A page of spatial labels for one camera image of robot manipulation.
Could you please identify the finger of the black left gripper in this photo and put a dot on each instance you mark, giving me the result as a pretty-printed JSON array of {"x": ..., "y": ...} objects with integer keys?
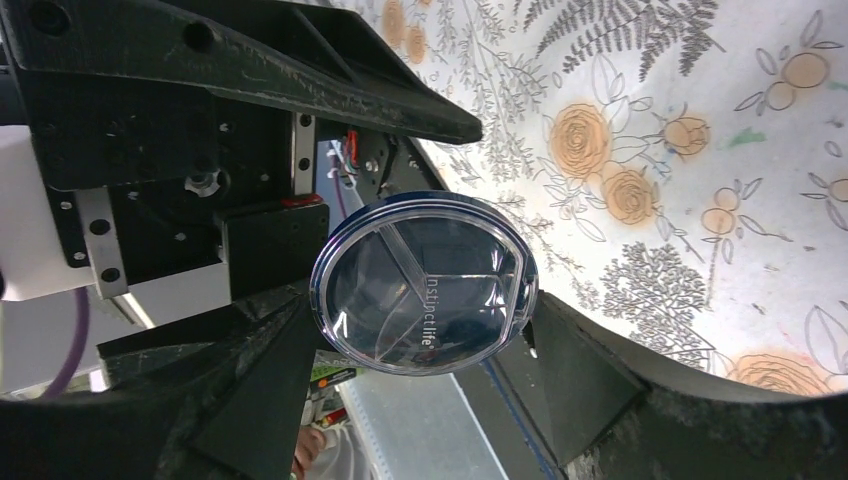
[{"x": 318, "y": 60}]

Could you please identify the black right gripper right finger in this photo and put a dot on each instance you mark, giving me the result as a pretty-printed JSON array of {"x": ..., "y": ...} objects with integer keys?
[{"x": 591, "y": 404}]

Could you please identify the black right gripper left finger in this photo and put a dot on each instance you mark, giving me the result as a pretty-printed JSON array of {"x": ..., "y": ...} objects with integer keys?
[{"x": 218, "y": 395}]

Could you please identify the floral patterned table mat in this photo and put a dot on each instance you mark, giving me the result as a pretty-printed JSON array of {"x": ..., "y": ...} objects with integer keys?
[{"x": 679, "y": 168}]

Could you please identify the round clear blue pill case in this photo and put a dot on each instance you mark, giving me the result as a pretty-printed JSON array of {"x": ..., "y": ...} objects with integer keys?
[{"x": 423, "y": 283}]

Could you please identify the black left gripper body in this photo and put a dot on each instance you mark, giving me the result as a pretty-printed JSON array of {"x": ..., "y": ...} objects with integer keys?
[{"x": 146, "y": 179}]

